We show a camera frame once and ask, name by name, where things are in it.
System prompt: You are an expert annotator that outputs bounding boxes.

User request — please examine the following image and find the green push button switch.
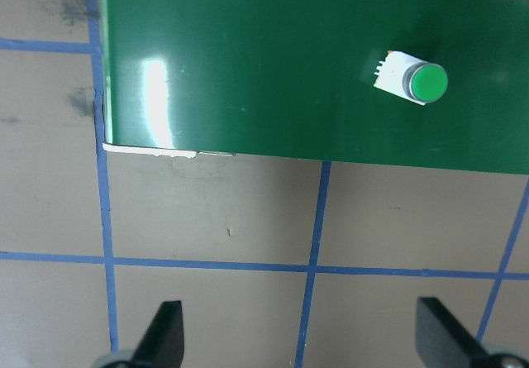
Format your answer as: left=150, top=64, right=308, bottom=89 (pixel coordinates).
left=373, top=49, right=450, bottom=108

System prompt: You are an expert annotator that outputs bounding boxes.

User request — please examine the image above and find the green conveyor belt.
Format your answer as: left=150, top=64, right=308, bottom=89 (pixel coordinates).
left=95, top=0, right=529, bottom=176

